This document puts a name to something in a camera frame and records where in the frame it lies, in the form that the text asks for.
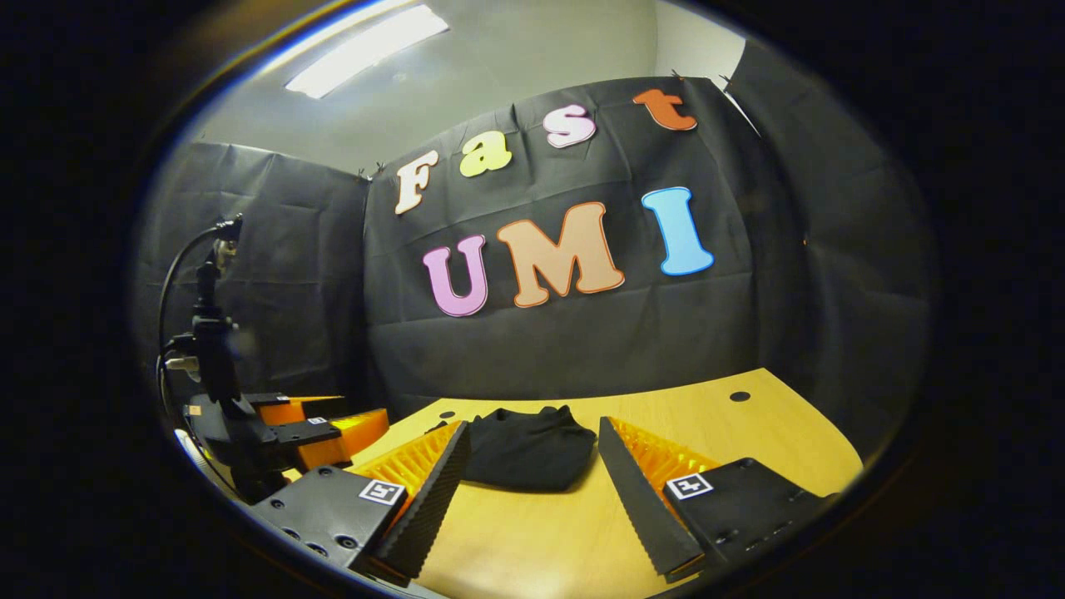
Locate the black backdrop cloth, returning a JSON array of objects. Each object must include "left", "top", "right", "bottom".
[{"left": 133, "top": 37, "right": 934, "bottom": 467}]

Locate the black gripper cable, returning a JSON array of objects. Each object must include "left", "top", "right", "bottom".
[{"left": 156, "top": 215, "right": 245, "bottom": 371}]

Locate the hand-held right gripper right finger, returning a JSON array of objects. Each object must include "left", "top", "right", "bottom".
[{"left": 597, "top": 416, "right": 838, "bottom": 584}]

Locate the black garment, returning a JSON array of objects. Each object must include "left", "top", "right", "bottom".
[{"left": 427, "top": 404, "right": 599, "bottom": 493}]

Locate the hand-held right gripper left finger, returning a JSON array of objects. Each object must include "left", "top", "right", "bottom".
[{"left": 250, "top": 420, "right": 473, "bottom": 583}]

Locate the ceiling light panel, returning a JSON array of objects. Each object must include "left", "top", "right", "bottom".
[{"left": 283, "top": 3, "right": 451, "bottom": 101}]

